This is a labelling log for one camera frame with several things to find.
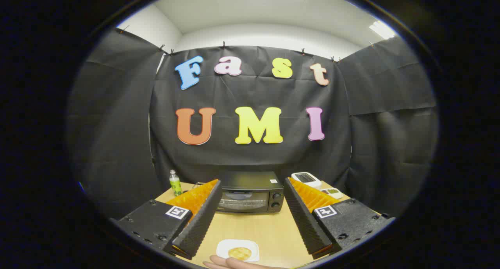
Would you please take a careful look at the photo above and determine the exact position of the round golden bread bun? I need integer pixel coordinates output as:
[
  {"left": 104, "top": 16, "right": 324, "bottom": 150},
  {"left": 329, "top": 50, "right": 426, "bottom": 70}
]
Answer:
[{"left": 228, "top": 247, "right": 252, "bottom": 260}]

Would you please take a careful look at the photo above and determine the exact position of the black toaster oven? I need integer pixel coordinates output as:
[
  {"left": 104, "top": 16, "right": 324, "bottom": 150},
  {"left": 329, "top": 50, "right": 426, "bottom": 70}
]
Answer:
[{"left": 216, "top": 171, "right": 285, "bottom": 214}]

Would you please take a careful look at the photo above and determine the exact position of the small white dish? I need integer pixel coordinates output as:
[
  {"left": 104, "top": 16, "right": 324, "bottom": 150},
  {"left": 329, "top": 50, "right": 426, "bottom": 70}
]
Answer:
[{"left": 321, "top": 188, "right": 344, "bottom": 200}]

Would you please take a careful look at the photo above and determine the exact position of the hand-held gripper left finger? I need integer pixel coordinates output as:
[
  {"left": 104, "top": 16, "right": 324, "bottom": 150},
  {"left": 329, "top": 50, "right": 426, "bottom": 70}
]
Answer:
[{"left": 115, "top": 178, "right": 223, "bottom": 260}]

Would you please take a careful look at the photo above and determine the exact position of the white pop-up toaster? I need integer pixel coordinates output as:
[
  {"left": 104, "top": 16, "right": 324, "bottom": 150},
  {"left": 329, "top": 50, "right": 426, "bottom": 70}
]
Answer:
[{"left": 291, "top": 172, "right": 322, "bottom": 190}]

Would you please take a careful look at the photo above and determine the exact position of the ceiling light panel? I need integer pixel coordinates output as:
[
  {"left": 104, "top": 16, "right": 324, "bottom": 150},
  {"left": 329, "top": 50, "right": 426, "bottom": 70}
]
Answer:
[{"left": 369, "top": 20, "right": 397, "bottom": 40}]

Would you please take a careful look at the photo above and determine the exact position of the green label drink bottle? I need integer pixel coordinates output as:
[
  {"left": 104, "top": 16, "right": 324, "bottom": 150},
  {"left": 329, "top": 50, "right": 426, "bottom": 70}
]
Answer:
[{"left": 169, "top": 170, "right": 183, "bottom": 196}]

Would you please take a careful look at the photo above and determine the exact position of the white square plate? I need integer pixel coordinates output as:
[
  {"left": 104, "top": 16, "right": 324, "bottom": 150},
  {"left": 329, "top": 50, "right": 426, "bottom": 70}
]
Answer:
[{"left": 216, "top": 239, "right": 260, "bottom": 263}]

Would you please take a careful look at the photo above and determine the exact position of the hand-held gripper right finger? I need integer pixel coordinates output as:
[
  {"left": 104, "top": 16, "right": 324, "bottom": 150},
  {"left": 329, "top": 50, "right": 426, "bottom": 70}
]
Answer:
[{"left": 283, "top": 177, "right": 396, "bottom": 260}]

